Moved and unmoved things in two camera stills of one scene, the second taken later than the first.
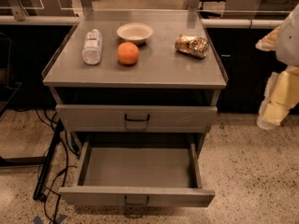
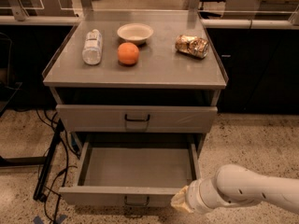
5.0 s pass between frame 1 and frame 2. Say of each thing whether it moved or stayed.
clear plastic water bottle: stayed
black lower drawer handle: stayed
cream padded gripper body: moved
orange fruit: stayed
